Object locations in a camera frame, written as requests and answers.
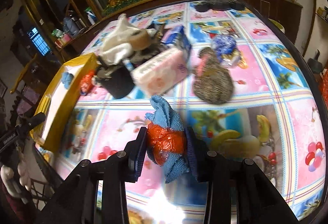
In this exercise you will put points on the orange bag with blue cloth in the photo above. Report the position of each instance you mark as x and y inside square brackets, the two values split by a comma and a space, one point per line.
[166, 139]

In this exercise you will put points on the blue tissue box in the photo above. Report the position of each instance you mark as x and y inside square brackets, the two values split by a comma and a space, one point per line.
[176, 38]

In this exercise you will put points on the white gloved left hand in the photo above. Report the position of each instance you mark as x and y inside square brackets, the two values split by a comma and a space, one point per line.
[18, 184]

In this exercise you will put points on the blue white Vinda tissue pack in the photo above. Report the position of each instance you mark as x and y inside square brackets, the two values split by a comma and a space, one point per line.
[226, 51]

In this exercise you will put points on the black device on table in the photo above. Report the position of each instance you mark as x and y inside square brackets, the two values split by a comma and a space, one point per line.
[218, 5]

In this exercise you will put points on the black foil snack bag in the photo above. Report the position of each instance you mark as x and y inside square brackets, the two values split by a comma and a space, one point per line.
[159, 30]

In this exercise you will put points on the pink tissue pack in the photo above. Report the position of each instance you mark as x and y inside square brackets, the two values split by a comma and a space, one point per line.
[161, 73]

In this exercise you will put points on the blue kettle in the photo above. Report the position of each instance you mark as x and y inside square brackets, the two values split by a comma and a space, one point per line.
[70, 27]

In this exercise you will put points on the blue knitted cloth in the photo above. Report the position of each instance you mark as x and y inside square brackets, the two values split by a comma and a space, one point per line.
[66, 79]

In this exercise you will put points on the black electric motor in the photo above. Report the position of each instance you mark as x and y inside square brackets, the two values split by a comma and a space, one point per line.
[116, 79]

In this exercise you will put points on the brown knitted cloth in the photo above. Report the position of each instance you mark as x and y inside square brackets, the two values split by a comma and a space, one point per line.
[212, 82]

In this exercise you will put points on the yellow cardboard box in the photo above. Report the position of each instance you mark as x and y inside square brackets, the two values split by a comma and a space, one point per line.
[57, 103]

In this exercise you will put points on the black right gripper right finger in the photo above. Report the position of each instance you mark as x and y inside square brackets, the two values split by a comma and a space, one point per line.
[257, 199]

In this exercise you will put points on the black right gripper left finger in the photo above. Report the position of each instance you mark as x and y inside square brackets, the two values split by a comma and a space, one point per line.
[95, 192]

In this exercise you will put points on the white cloth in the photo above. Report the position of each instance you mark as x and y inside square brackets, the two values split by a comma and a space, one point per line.
[115, 46]

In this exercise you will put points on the colourful printed tablecloth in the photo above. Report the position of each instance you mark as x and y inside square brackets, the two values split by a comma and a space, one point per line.
[276, 115]

